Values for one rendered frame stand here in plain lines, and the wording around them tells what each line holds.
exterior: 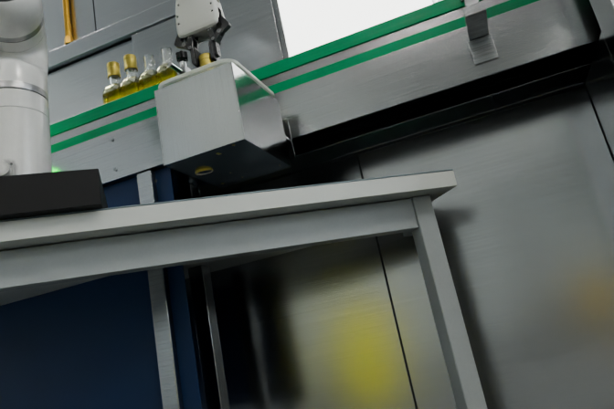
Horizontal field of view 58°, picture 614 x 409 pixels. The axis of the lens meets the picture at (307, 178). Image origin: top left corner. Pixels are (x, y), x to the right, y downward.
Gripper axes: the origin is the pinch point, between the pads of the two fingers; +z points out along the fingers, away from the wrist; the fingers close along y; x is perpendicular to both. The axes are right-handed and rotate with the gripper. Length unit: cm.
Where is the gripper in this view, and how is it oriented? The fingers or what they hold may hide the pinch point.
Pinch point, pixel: (206, 56)
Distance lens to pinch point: 123.6
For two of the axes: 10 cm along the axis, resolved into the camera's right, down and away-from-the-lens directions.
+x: -3.3, -2.1, -9.2
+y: -9.2, 2.8, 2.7
